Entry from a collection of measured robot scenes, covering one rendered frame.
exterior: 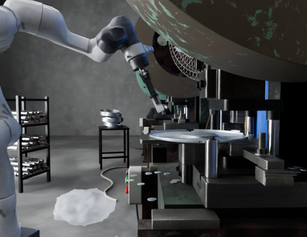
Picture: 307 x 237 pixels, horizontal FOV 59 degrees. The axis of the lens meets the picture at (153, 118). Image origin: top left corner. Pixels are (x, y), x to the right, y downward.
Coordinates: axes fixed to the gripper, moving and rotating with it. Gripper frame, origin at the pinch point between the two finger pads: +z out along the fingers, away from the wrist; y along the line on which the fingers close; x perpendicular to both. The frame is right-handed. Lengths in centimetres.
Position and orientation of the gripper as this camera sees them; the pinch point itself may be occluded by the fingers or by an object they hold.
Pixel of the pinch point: (157, 104)
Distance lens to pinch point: 114.6
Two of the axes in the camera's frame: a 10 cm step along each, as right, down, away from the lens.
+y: 0.0, 0.6, -10.0
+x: 9.1, -4.1, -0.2
